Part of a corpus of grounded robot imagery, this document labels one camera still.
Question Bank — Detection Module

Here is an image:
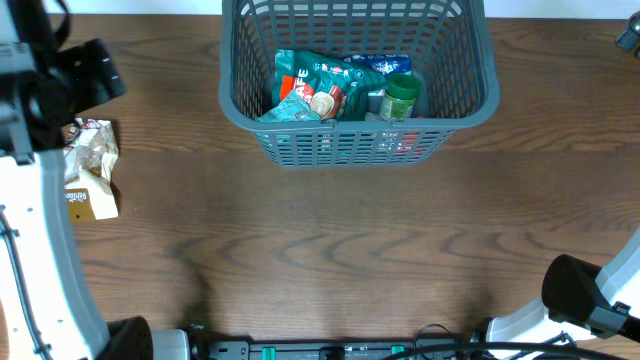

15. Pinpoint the white brown snack bag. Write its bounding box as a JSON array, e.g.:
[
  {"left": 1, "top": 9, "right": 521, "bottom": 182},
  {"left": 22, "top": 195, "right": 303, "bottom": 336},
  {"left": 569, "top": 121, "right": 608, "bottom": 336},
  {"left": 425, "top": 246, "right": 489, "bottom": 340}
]
[{"left": 63, "top": 118, "right": 119, "bottom": 223}]

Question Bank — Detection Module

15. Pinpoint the green lid jar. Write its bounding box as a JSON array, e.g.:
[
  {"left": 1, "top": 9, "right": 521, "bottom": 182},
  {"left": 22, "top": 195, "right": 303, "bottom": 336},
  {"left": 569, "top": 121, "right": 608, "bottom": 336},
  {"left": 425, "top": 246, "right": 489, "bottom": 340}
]
[{"left": 379, "top": 73, "right": 421, "bottom": 120}]

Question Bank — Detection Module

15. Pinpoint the blue tissue pack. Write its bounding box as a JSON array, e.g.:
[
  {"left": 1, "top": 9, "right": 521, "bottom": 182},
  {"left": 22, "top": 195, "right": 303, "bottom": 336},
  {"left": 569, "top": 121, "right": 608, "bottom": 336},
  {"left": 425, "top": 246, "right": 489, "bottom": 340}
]
[{"left": 342, "top": 55, "right": 412, "bottom": 113}]

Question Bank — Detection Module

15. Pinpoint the orange tan noodle packet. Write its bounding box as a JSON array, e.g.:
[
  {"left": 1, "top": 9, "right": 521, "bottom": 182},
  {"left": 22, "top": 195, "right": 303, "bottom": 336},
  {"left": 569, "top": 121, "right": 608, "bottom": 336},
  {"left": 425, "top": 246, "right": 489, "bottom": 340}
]
[{"left": 378, "top": 132, "right": 419, "bottom": 155}]

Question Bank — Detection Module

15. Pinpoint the green Nescafe coffee bag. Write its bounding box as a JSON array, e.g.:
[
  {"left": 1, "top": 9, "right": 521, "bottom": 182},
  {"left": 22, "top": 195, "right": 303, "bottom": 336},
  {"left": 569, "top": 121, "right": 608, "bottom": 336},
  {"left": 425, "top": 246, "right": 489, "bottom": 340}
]
[{"left": 271, "top": 49, "right": 388, "bottom": 121}]

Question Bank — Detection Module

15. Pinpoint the teal snack packet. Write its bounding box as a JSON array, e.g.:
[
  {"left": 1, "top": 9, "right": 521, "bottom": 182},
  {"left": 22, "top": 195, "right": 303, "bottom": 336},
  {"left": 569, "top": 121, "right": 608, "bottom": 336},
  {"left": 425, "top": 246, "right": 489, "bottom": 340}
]
[{"left": 256, "top": 91, "right": 320, "bottom": 123}]

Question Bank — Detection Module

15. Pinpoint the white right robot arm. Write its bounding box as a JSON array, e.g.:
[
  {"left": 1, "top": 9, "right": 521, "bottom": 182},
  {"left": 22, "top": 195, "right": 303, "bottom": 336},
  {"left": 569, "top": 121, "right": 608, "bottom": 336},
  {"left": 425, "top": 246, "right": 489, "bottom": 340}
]
[{"left": 476, "top": 16, "right": 639, "bottom": 359}]

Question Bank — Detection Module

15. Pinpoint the grey plastic basket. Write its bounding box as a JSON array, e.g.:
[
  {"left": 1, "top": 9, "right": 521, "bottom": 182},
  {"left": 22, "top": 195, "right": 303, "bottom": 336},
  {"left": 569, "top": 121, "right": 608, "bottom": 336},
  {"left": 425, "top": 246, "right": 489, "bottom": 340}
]
[{"left": 219, "top": 0, "right": 500, "bottom": 168}]

